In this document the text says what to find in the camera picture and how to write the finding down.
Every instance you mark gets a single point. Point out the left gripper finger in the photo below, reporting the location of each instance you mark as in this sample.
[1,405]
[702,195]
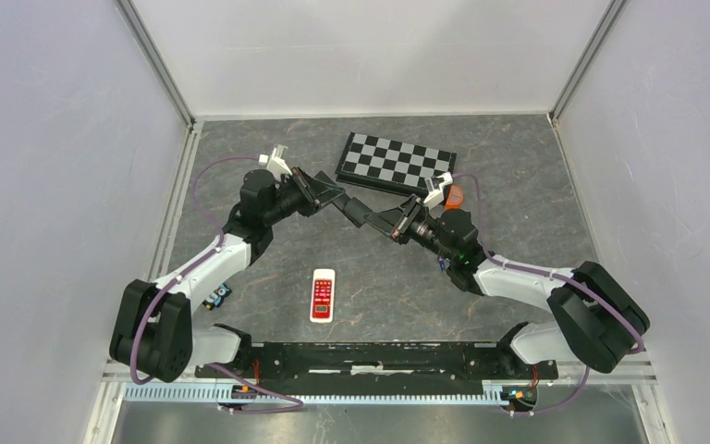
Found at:
[338,200]
[321,183]

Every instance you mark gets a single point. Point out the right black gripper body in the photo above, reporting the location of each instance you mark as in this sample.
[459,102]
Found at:
[415,215]

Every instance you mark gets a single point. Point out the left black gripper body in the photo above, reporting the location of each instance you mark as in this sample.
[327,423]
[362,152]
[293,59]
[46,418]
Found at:
[296,195]

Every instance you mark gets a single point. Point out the black remote control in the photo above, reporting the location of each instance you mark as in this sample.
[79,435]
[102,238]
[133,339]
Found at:
[356,211]

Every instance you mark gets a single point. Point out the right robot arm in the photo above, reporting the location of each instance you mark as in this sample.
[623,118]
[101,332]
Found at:
[595,321]

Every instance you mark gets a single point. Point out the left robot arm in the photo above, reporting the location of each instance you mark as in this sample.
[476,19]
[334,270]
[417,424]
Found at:
[154,333]

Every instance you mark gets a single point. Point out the white red remote control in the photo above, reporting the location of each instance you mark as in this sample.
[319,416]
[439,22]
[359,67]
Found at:
[323,295]

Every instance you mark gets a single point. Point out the orange round object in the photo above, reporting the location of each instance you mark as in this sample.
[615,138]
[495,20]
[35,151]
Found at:
[455,198]

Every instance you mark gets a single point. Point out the black grey checkerboard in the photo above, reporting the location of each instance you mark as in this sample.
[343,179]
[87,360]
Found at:
[391,166]

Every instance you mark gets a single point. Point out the blue battery pack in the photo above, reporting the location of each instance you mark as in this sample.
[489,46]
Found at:
[217,297]

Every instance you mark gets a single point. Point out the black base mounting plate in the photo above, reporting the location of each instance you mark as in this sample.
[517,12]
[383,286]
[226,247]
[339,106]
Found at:
[384,368]

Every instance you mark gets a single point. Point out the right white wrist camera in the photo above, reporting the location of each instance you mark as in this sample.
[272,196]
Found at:
[435,187]

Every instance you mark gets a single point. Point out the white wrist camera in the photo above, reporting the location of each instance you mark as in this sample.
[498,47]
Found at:
[435,187]
[275,163]

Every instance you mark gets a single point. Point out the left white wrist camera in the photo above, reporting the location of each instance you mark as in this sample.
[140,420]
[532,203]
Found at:
[275,163]

